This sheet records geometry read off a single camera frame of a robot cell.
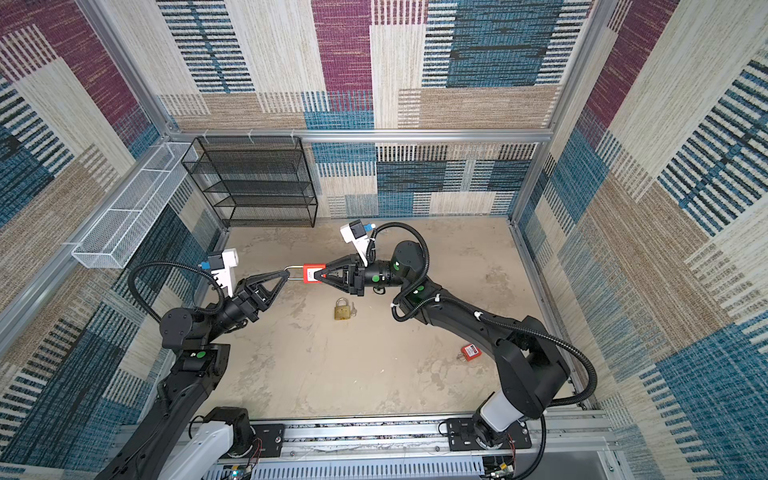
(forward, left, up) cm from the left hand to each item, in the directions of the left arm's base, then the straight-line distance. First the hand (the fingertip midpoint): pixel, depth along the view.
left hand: (288, 276), depth 61 cm
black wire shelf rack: (+55, +27, -19) cm, 64 cm away
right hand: (+1, -5, -2) cm, 6 cm away
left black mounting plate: (-22, +9, -36) cm, 43 cm away
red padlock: (-3, -43, -34) cm, 55 cm away
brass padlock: (+11, -6, -35) cm, 37 cm away
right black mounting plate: (-23, -37, -35) cm, 56 cm away
